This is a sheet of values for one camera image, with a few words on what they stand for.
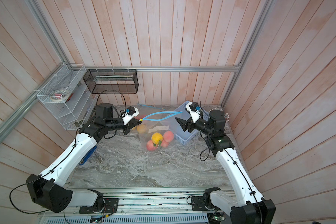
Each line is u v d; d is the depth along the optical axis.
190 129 0.62
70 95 0.76
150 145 0.89
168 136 0.88
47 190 0.38
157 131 0.89
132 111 0.59
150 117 0.73
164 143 0.91
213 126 0.53
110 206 0.73
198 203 0.73
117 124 0.63
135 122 0.69
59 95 0.69
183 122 0.61
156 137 0.88
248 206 0.37
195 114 0.57
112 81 1.07
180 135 0.93
